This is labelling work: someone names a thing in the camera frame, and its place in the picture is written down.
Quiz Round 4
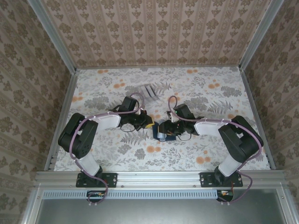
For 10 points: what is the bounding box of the dark blue leather card holder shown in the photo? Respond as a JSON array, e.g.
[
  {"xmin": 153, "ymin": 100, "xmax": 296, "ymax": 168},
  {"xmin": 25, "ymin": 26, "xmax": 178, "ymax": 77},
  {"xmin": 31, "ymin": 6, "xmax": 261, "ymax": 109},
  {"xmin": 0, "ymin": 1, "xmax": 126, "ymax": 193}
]
[{"xmin": 152, "ymin": 124, "xmax": 176, "ymax": 142}]

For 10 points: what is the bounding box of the small black electronics board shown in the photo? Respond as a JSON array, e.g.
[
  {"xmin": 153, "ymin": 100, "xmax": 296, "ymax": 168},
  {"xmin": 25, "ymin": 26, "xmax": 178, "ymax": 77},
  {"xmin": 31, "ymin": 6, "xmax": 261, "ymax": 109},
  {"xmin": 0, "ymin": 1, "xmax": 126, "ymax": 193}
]
[
  {"xmin": 216, "ymin": 189, "xmax": 235, "ymax": 203},
  {"xmin": 86, "ymin": 190, "xmax": 106, "ymax": 203}
]

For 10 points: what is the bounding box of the grey metal sheet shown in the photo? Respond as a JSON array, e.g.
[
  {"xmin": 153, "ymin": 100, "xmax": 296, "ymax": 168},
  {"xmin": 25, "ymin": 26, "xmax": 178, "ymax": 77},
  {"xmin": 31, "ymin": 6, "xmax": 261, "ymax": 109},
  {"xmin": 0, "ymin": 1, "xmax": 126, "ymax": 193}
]
[{"xmin": 35, "ymin": 198, "xmax": 289, "ymax": 224}]

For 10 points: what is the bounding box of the thin black right gripper cable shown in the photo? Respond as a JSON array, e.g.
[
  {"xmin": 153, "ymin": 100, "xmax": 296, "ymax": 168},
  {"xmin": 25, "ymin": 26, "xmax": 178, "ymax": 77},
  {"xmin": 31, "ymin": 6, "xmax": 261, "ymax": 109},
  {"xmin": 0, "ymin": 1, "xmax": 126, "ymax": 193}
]
[{"xmin": 176, "ymin": 133, "xmax": 193, "ymax": 141}]

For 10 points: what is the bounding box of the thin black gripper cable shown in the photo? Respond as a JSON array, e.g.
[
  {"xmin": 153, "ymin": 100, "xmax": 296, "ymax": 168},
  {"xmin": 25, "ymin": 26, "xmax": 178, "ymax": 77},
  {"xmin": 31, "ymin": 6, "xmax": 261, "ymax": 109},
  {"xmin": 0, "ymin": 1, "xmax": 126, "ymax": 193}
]
[
  {"xmin": 176, "ymin": 133, "xmax": 193, "ymax": 141},
  {"xmin": 119, "ymin": 123, "xmax": 137, "ymax": 134}
]

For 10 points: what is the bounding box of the thin black left gripper cable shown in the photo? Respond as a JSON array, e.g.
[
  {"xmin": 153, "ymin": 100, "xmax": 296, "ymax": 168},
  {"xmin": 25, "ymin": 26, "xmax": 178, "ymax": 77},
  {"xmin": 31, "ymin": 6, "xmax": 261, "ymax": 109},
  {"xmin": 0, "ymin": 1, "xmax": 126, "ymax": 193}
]
[{"xmin": 119, "ymin": 123, "xmax": 137, "ymax": 134}]

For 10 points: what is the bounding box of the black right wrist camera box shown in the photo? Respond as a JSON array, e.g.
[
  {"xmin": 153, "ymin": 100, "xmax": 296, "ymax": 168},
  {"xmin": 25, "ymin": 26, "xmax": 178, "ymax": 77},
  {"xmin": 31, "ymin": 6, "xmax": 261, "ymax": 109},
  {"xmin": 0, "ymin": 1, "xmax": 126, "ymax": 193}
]
[{"xmin": 173, "ymin": 104, "xmax": 195, "ymax": 121}]

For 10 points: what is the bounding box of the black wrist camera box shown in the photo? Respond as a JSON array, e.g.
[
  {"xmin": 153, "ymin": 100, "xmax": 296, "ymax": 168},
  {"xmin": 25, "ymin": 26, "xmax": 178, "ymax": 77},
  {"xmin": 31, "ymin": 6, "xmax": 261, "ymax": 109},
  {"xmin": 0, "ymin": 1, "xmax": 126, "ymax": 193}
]
[
  {"xmin": 173, "ymin": 104, "xmax": 195, "ymax": 121},
  {"xmin": 122, "ymin": 96, "xmax": 139, "ymax": 113}
]

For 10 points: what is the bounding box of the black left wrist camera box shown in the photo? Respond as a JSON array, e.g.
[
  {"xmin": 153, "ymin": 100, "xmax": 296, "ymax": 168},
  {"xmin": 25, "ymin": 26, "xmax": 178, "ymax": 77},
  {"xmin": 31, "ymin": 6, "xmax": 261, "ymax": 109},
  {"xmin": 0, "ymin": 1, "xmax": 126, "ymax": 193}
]
[{"xmin": 122, "ymin": 96, "xmax": 139, "ymax": 113}]

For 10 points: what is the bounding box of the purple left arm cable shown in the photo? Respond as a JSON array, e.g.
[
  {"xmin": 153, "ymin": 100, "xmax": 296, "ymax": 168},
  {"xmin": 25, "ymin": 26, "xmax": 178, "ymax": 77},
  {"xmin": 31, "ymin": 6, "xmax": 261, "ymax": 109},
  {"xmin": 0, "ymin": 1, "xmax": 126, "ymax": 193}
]
[{"xmin": 70, "ymin": 92, "xmax": 147, "ymax": 207}]

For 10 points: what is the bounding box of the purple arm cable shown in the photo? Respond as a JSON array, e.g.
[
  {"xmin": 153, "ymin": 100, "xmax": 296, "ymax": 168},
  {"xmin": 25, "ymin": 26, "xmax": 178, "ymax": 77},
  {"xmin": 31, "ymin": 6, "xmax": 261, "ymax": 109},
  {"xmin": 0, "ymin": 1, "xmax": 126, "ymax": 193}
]
[
  {"xmin": 70, "ymin": 92, "xmax": 147, "ymax": 207},
  {"xmin": 168, "ymin": 95, "xmax": 263, "ymax": 205}
]

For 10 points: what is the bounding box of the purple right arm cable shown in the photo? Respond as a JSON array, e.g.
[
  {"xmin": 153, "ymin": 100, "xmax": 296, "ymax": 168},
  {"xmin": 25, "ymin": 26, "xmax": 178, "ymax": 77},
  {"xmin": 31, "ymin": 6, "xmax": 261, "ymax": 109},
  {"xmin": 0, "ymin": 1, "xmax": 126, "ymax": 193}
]
[{"xmin": 168, "ymin": 95, "xmax": 263, "ymax": 205}]

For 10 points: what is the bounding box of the aluminium cross rail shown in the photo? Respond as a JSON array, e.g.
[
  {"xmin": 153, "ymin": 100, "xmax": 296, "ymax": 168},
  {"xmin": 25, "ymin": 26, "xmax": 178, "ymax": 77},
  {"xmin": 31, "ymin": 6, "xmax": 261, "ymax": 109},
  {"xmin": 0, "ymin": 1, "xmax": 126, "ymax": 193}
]
[{"xmin": 35, "ymin": 170, "xmax": 287, "ymax": 188}]

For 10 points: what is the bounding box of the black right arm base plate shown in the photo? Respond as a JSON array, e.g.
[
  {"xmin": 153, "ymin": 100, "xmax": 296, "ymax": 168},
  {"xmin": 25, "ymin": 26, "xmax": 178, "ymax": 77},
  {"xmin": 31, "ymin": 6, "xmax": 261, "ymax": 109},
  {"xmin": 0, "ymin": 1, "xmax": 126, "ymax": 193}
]
[{"xmin": 200, "ymin": 172, "xmax": 243, "ymax": 188}]

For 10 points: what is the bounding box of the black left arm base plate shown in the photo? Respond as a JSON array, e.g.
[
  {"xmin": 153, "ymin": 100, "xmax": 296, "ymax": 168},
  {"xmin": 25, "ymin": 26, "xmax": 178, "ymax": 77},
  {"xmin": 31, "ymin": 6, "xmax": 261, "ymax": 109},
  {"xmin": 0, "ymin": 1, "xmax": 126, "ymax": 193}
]
[{"xmin": 76, "ymin": 172, "xmax": 118, "ymax": 188}]

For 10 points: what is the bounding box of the slotted grey cable duct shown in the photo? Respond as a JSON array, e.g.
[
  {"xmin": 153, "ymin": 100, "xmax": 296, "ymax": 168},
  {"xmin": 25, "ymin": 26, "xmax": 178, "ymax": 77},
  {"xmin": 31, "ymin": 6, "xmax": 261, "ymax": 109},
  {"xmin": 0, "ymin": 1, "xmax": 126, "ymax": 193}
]
[{"xmin": 43, "ymin": 189, "xmax": 234, "ymax": 199}]

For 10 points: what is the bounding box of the aluminium side rail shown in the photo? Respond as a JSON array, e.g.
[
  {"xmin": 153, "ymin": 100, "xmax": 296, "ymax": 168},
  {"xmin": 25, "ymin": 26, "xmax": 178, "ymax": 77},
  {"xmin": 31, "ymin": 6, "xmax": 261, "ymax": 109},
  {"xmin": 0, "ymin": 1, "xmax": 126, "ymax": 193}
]
[
  {"xmin": 240, "ymin": 66, "xmax": 277, "ymax": 170},
  {"xmin": 44, "ymin": 69, "xmax": 79, "ymax": 172}
]

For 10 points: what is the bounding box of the aluminium frame post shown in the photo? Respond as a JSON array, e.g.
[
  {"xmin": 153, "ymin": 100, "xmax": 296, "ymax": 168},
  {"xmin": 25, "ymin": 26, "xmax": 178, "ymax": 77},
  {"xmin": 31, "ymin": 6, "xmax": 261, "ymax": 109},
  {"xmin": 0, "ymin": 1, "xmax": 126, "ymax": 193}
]
[
  {"xmin": 28, "ymin": 0, "xmax": 78, "ymax": 73},
  {"xmin": 239, "ymin": 0, "xmax": 285, "ymax": 71}
]

